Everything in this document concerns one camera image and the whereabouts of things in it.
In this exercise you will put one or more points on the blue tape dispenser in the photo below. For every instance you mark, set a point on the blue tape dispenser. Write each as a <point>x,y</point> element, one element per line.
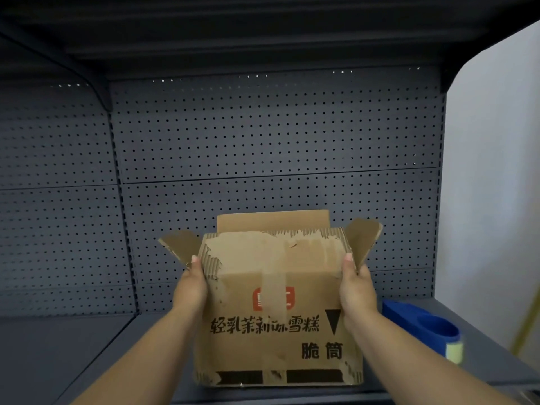
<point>405,316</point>

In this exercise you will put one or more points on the person's left forearm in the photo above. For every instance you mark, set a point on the person's left forearm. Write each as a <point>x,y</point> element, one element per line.
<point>143,362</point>

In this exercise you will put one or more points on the person's left hand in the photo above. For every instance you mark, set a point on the person's left hand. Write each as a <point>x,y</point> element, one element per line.
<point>190,291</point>

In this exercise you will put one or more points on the person's right forearm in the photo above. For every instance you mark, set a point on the person's right forearm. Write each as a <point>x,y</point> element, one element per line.
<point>409,366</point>

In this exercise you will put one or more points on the yellow stick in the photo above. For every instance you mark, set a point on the yellow stick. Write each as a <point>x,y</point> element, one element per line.
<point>527,329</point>

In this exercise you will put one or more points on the grey pegboard back panel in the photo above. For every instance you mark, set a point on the grey pegboard back panel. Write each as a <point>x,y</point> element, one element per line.
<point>274,134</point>
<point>55,206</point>

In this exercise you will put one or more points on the person's right hand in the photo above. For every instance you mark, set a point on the person's right hand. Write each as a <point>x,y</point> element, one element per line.
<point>358,295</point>

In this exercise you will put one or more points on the brown cardboard box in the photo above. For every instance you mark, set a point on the brown cardboard box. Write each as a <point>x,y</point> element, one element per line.
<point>274,257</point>

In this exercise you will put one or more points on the grey metal shelf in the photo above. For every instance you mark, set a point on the grey metal shelf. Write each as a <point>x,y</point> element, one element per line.
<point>50,358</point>
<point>253,29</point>
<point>485,354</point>

